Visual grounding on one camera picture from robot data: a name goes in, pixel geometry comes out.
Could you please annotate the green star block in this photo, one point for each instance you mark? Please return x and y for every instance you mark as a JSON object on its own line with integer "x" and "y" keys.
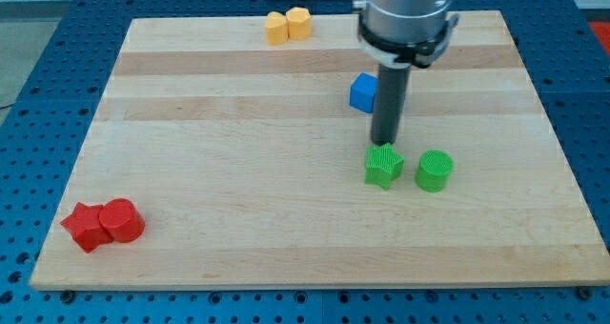
{"x": 383, "y": 165}

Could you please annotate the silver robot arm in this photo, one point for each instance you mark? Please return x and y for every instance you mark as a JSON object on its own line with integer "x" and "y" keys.
{"x": 404, "y": 33}

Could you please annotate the wooden board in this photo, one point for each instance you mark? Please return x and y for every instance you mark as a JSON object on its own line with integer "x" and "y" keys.
{"x": 246, "y": 162}

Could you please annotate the red star block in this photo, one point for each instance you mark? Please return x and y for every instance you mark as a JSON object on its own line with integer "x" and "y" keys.
{"x": 85, "y": 228}

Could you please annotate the blue cube block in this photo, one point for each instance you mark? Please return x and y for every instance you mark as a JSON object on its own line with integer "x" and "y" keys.
{"x": 363, "y": 92}

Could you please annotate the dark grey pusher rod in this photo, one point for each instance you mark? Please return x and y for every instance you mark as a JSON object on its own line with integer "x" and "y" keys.
{"x": 388, "y": 104}

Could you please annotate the yellow hexagon block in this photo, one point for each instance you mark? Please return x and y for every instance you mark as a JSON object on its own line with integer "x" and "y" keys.
{"x": 299, "y": 23}

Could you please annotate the green cylinder block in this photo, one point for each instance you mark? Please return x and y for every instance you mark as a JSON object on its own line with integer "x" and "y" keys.
{"x": 434, "y": 170}

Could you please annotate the red cylinder block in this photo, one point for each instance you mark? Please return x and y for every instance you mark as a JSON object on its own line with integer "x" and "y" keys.
{"x": 121, "y": 219}

